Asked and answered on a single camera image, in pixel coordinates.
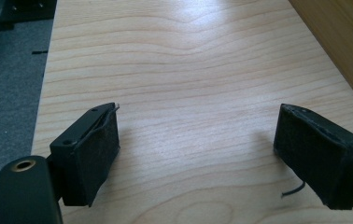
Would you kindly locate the black stand base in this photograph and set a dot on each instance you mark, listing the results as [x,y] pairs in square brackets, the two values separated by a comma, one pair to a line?
[16,12]

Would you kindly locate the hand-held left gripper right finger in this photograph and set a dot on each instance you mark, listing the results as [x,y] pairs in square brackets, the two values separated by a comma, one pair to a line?
[317,155]

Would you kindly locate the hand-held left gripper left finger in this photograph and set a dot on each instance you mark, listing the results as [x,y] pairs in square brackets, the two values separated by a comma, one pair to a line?
[86,155]

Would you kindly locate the wooden box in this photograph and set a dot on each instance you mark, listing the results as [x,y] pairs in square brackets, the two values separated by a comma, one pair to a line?
[341,37]

